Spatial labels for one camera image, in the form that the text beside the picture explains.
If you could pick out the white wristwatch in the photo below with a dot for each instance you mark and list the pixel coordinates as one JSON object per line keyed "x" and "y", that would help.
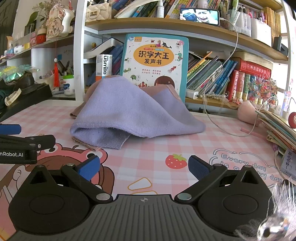
{"x": 12, "y": 97}

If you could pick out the holder full of pens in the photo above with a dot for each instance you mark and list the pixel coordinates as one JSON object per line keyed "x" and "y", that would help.
{"x": 64, "y": 68}

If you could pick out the row of colourful leaning books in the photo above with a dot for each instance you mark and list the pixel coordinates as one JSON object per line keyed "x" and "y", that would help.
{"x": 208, "y": 74}

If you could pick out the row of yellow books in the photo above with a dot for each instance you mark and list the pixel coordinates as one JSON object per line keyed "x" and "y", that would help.
{"x": 271, "y": 23}

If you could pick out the white wooden bookshelf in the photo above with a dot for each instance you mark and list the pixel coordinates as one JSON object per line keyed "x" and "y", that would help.
{"x": 138, "y": 26}

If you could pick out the dark green cloth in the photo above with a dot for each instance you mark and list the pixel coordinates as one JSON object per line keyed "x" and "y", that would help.
{"x": 2, "y": 97}

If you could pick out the red round doll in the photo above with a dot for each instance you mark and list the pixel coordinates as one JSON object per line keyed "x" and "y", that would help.
{"x": 41, "y": 37}

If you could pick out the red hanging tassel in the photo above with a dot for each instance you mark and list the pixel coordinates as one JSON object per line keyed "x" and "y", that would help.
{"x": 56, "y": 76}

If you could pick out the red and black tape roll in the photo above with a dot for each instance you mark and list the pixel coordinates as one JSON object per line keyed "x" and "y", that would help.
{"x": 292, "y": 120}

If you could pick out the grey paperback book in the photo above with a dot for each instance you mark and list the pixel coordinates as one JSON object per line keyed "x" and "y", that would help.
{"x": 289, "y": 164}

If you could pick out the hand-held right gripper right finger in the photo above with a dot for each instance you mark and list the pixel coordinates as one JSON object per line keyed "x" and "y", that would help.
{"x": 198, "y": 167}

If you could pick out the white charger plug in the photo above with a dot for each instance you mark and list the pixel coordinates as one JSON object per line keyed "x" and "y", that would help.
{"x": 192, "y": 94}

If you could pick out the teal children's picture book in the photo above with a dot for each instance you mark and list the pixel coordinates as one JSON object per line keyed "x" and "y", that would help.
{"x": 157, "y": 58}

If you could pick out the smartphone with lit screen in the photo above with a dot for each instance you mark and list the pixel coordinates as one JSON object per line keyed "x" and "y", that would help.
{"x": 198, "y": 15}

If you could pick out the pink checked table mat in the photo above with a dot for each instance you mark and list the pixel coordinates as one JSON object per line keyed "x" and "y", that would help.
{"x": 150, "y": 148}

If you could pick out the white and orange toothpaste box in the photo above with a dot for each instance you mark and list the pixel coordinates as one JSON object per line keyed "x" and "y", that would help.
{"x": 104, "y": 67}

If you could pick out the row of red thick books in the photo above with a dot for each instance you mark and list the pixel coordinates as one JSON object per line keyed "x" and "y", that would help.
{"x": 252, "y": 67}

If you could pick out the purple and pink sweater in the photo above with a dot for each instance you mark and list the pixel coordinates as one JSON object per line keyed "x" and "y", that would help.
{"x": 120, "y": 111}

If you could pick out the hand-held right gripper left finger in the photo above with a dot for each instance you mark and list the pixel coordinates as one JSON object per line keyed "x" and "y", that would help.
{"x": 89, "y": 167}

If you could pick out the colourful paper flower bunch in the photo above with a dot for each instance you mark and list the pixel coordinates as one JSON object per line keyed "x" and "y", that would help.
{"x": 261, "y": 88}

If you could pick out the white lucky cat figurine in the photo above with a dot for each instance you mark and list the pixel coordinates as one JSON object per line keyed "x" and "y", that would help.
{"x": 57, "y": 23}

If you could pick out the white jar with green lid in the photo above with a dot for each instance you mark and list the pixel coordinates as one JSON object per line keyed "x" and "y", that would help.
{"x": 68, "y": 85}

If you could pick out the stack of thin picture books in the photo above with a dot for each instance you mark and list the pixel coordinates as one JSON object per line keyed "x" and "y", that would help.
{"x": 279, "y": 129}

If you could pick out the white storage box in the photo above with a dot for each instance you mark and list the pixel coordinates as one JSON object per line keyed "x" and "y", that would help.
{"x": 261, "y": 32}

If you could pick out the black side stand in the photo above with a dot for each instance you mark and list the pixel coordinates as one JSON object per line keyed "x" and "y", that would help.
{"x": 34, "y": 93}

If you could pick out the shelf row of upright books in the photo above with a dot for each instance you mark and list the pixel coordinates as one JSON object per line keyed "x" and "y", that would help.
{"x": 171, "y": 8}

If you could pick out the pink plush toy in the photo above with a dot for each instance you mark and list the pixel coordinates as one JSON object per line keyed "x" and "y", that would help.
{"x": 247, "y": 112}

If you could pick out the silver tinsel ornament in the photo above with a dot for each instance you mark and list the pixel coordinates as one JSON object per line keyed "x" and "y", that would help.
{"x": 275, "y": 220}

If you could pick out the cream quilted handbag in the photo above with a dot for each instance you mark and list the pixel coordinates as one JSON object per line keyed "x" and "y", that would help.
{"x": 98, "y": 11}

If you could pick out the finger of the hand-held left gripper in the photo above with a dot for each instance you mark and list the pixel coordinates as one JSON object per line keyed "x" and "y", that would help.
{"x": 27, "y": 141}
{"x": 10, "y": 129}

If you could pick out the pearl hair clip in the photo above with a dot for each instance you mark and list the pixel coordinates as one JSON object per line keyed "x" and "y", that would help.
{"x": 214, "y": 96}

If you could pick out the iridescent wrapping film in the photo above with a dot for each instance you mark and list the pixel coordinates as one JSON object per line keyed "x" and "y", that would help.
{"x": 13, "y": 71}

